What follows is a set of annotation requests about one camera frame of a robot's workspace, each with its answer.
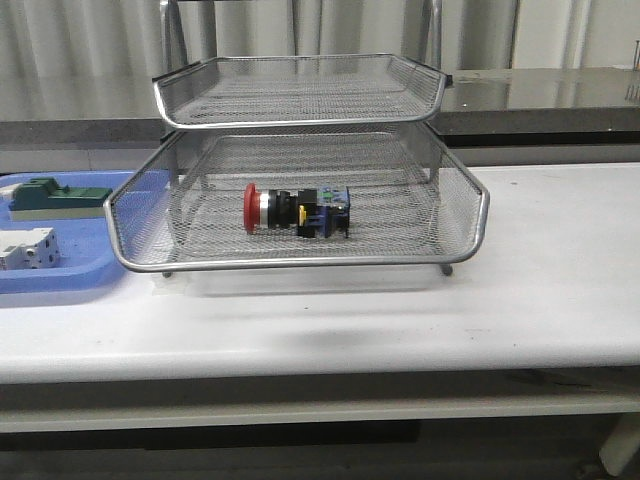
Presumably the red emergency stop button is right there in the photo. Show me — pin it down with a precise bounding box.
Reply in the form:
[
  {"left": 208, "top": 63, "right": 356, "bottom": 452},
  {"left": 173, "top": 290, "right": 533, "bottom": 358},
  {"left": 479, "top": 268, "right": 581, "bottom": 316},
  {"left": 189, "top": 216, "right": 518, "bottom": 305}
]
[{"left": 243, "top": 183, "right": 351, "bottom": 238}]

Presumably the blue plastic tray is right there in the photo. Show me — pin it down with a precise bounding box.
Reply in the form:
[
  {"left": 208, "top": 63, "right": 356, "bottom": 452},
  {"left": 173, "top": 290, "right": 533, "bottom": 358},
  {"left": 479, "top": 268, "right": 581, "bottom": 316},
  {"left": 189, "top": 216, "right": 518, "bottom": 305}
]
[{"left": 1, "top": 170, "right": 133, "bottom": 294}]

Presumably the white circuit breaker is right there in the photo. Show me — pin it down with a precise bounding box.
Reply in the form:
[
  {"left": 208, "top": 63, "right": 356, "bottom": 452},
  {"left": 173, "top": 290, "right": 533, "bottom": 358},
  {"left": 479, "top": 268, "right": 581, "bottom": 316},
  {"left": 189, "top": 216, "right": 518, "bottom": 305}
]
[{"left": 1, "top": 228, "right": 60, "bottom": 271}]

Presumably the green terminal block component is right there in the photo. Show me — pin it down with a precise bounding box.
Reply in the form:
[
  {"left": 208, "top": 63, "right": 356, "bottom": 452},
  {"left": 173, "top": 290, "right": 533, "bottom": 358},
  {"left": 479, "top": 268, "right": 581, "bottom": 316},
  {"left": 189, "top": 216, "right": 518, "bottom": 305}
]
[{"left": 8, "top": 177, "right": 112, "bottom": 221}]

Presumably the dark grey counter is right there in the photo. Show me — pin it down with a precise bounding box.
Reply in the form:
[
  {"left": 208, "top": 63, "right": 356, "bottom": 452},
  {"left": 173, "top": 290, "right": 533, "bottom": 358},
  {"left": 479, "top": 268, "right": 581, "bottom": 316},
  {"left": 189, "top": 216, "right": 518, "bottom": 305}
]
[{"left": 1, "top": 67, "right": 639, "bottom": 147}]

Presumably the silver wire rack frame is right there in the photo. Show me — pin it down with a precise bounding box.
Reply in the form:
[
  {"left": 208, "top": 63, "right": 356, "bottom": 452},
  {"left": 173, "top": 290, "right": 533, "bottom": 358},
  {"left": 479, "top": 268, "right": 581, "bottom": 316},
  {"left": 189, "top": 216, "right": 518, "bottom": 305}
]
[{"left": 158, "top": 0, "right": 455, "bottom": 279}]

